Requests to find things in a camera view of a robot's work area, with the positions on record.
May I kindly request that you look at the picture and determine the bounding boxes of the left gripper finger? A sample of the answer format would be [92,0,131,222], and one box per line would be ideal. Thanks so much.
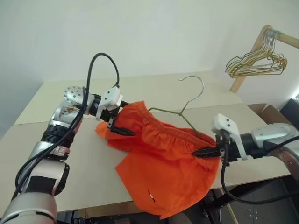
[107,126,136,137]

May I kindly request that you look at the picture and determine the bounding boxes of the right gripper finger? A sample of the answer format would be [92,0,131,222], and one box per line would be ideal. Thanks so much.
[192,147,222,160]

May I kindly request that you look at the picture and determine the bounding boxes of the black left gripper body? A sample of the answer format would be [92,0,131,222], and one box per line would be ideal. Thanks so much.
[101,100,130,129]

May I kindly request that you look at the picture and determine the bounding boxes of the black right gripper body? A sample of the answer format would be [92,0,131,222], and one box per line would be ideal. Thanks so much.
[214,129,239,166]

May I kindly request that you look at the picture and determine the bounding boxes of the orange shorts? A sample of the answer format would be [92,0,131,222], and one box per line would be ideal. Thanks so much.
[94,100,221,220]

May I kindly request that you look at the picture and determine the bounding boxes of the wire hanger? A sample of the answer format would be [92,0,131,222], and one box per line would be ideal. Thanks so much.
[148,75,205,140]

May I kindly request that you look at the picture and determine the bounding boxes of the open cardboard box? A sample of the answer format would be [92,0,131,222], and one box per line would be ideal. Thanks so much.
[247,103,292,128]

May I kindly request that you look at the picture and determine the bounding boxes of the thin wooden stick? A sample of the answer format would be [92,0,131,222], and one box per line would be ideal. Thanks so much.
[227,202,237,224]

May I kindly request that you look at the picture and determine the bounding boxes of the wooden clothes rack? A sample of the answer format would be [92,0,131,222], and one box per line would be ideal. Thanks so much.
[228,24,299,94]

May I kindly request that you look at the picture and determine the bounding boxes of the dark case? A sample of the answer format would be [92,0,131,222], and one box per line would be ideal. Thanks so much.
[279,98,299,126]

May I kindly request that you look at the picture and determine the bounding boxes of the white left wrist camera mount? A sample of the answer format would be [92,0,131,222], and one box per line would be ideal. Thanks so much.
[94,86,124,121]

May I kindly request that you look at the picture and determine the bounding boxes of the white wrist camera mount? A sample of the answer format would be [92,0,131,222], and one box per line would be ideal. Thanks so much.
[211,113,249,161]
[94,86,124,121]

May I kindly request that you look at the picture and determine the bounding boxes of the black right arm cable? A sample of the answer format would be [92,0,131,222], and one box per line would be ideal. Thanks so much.
[221,133,299,205]

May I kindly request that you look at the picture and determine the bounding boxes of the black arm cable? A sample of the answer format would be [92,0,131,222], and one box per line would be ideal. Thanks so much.
[221,133,299,205]
[13,52,121,201]

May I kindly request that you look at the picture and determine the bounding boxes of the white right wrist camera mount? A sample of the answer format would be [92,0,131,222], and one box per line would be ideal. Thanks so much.
[211,113,249,161]

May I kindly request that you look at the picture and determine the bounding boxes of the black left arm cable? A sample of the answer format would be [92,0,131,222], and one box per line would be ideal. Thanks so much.
[13,52,121,201]

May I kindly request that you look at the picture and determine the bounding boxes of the black table frame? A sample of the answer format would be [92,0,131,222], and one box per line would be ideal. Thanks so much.
[203,177,299,224]

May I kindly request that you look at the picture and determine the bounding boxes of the bundle of wire hangers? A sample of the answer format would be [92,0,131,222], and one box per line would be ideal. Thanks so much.
[225,30,288,79]

